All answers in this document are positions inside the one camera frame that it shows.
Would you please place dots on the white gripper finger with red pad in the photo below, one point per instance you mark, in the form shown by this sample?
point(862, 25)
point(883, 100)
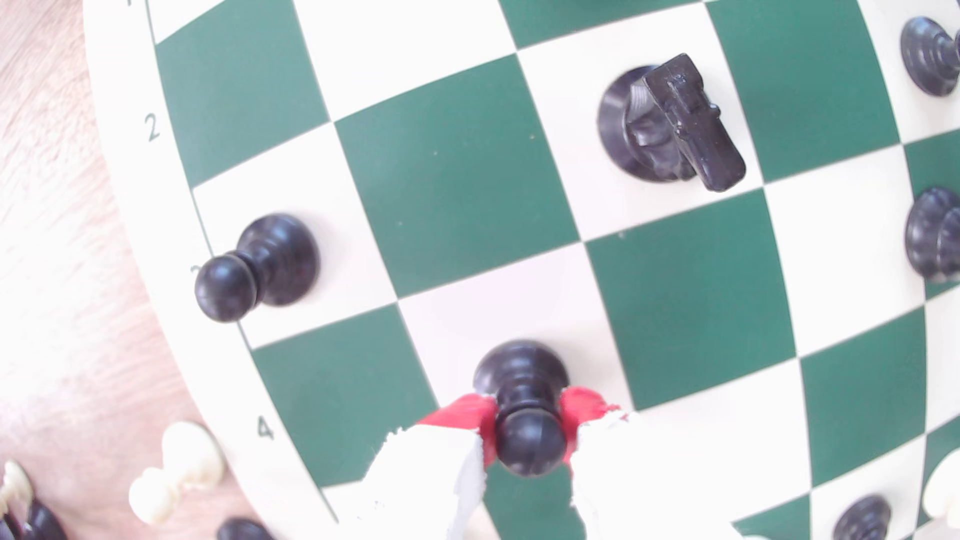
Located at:
point(630, 487)
point(427, 480)

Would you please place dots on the black chess pawn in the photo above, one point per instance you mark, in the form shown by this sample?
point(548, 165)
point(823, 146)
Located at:
point(930, 56)
point(862, 521)
point(525, 420)
point(277, 259)

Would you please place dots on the black chess knight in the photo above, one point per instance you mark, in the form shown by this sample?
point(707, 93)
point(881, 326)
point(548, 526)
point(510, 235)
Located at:
point(675, 127)
point(244, 531)

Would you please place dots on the white chess pawn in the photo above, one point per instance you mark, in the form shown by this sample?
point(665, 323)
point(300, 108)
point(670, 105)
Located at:
point(187, 457)

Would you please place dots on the green white chess mat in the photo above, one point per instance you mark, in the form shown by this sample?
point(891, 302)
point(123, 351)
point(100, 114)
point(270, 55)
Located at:
point(457, 172)

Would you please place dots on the white chess knight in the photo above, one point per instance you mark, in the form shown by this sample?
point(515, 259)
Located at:
point(946, 491)

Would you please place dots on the black chess piece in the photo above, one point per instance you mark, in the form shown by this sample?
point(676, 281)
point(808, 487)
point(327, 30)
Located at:
point(41, 525)

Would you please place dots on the black chess rook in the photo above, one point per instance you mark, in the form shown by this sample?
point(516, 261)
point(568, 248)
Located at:
point(934, 236)

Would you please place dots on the white chess piece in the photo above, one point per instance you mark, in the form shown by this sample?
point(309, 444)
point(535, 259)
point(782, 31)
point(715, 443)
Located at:
point(13, 487)

